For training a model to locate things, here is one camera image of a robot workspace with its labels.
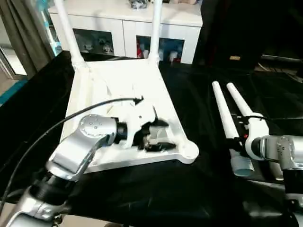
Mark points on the white plastic table leg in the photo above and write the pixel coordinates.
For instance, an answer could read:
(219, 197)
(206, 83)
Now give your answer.
(71, 35)
(223, 111)
(155, 30)
(239, 99)

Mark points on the white plastic table top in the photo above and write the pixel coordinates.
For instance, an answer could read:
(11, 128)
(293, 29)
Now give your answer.
(118, 78)

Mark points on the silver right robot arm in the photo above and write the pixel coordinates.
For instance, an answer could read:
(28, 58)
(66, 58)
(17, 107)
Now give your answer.
(281, 146)

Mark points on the black mat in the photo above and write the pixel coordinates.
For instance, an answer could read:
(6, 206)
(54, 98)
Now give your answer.
(154, 189)

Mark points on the red box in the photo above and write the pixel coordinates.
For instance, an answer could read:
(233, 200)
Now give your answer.
(178, 60)

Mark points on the white jar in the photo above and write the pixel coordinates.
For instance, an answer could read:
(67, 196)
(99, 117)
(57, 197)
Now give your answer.
(172, 56)

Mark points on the white cup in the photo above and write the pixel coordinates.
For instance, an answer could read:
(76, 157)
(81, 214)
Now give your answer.
(146, 54)

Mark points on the dark low furniture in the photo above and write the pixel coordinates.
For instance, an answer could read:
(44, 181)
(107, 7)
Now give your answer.
(281, 68)

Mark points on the red bottle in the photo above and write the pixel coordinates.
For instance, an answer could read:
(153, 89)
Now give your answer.
(139, 48)

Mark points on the black cabinet with gold label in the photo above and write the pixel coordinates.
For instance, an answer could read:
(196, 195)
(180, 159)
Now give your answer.
(225, 28)

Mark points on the small white figurine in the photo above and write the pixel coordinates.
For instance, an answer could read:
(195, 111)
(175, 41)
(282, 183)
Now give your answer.
(86, 48)

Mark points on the white display cabinet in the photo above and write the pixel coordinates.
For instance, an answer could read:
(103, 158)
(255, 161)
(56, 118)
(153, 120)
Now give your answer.
(106, 21)

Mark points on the dark grey figurine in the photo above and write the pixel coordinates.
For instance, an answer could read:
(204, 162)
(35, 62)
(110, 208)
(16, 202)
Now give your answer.
(138, 4)

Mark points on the pink plush toy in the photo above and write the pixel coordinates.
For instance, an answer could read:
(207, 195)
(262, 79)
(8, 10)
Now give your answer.
(184, 1)

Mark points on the light blue rack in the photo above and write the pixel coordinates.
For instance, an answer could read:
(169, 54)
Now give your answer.
(55, 45)

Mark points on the teal floor mat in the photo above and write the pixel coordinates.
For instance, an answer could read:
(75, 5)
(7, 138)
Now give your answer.
(11, 92)

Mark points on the grey curtain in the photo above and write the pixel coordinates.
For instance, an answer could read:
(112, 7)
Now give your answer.
(23, 35)

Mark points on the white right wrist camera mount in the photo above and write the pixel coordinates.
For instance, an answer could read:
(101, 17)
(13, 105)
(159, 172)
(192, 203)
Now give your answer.
(258, 127)

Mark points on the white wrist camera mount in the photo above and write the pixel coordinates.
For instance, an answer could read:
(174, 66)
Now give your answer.
(139, 116)
(258, 127)

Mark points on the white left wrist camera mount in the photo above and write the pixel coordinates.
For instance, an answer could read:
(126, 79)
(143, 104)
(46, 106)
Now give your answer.
(139, 116)

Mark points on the grey door frame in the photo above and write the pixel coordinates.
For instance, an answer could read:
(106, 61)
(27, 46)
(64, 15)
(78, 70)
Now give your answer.
(11, 68)

